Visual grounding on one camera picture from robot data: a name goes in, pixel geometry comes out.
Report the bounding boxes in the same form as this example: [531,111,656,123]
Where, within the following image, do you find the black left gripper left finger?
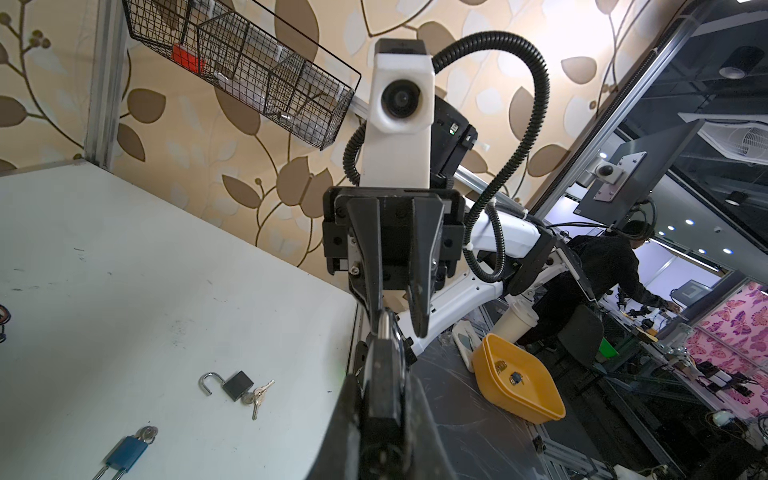
[306,374,362,480]

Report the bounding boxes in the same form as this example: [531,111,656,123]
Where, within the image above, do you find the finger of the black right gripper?
[406,193,444,338]
[346,196,384,330]

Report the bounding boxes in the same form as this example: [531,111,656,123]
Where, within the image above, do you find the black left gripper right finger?
[399,370,456,479]

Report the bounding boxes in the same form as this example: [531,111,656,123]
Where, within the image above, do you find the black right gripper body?
[322,187,465,290]

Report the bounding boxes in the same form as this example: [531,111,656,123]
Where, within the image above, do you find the silver keys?
[241,380,275,421]

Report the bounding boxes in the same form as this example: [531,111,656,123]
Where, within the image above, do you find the blue padlock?
[93,425,159,480]

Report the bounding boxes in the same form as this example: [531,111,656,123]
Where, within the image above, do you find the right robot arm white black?
[323,31,592,358]

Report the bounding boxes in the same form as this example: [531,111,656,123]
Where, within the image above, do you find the black padlock right open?
[359,309,404,479]

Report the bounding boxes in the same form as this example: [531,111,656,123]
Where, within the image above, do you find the yellow plastic bowl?
[472,333,566,425]

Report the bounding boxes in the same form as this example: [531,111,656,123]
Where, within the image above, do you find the white paper cup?
[491,297,539,343]

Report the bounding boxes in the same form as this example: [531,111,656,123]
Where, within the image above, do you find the person in black clothes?
[518,220,681,346]

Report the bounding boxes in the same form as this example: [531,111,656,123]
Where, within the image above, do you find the red item in basket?
[171,44,204,75]

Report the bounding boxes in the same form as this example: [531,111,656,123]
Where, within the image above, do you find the black charging board yellow connectors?
[0,305,12,343]

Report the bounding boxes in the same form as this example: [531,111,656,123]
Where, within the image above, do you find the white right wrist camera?
[359,38,435,188]

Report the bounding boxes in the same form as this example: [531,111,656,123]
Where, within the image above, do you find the right wire basket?
[123,1,361,149]

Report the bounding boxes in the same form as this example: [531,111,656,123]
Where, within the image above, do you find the aluminium frame post right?
[84,0,128,171]

